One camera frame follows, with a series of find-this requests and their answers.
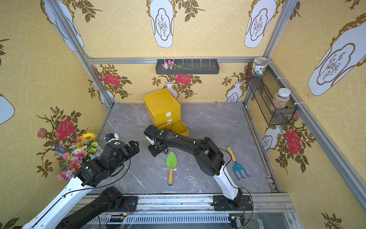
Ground yellow bottom drawer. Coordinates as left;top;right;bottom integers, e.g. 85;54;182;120
165;120;189;136

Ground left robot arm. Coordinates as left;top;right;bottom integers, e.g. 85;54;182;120
23;138;140;229

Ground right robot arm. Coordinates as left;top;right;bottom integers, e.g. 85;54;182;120
144;125;244;209

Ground yellow plastic drawer cabinet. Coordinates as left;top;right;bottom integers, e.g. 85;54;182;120
143;89;181;128

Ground colourful artificial flower bouquet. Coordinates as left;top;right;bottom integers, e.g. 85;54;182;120
56;132;99;181

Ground small pink flowers on shelf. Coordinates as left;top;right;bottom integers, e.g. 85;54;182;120
162;60;184;70

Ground patterned jar green lid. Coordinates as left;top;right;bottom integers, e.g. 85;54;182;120
252;57;269;77

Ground clear jar white lid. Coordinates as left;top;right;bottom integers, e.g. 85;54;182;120
270;88;291;112

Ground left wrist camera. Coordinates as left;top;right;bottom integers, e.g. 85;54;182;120
104;133;119;143

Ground green trowel yellow handle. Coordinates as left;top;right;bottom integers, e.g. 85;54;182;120
166;151;178;186

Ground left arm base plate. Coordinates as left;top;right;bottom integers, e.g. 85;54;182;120
113;196;138;212

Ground grey wall shelf tray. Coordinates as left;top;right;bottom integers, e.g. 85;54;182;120
155;58;220;75

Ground blue hand rake yellow handle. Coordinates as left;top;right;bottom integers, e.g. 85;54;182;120
227;147;250;180

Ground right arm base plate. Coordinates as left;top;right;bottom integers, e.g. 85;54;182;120
211;195;253;211

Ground black wire wall basket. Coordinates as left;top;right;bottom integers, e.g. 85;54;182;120
243;63;297;126

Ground aluminium front rail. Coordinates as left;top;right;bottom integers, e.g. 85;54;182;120
47;193;304;229

